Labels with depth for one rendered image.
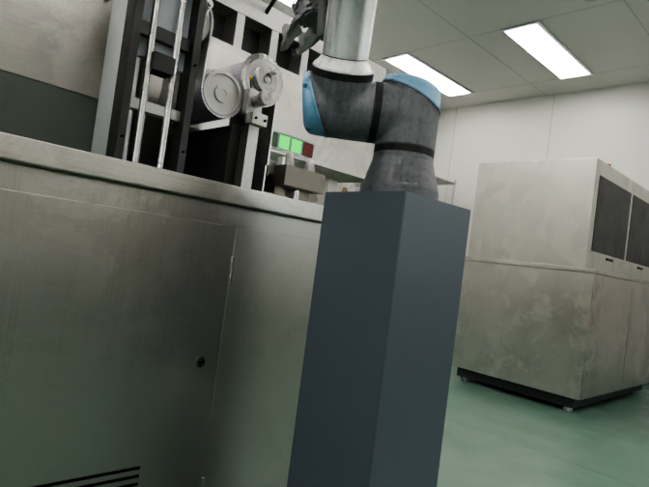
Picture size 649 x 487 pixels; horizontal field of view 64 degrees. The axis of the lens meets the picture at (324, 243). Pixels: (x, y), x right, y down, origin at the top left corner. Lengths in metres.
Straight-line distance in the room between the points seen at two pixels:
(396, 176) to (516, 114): 5.39
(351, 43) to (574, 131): 5.11
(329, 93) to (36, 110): 0.90
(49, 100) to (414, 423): 1.25
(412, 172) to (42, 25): 1.11
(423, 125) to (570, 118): 5.09
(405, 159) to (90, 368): 0.69
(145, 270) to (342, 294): 0.39
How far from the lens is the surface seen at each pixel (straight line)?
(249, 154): 1.45
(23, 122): 1.61
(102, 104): 1.54
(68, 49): 1.68
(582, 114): 6.01
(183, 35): 1.34
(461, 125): 6.64
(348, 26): 0.97
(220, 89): 1.48
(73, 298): 1.02
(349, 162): 2.25
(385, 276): 0.88
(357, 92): 0.98
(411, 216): 0.89
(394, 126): 0.99
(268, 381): 1.29
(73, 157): 0.98
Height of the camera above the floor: 0.77
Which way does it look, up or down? 2 degrees up
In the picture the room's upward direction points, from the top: 7 degrees clockwise
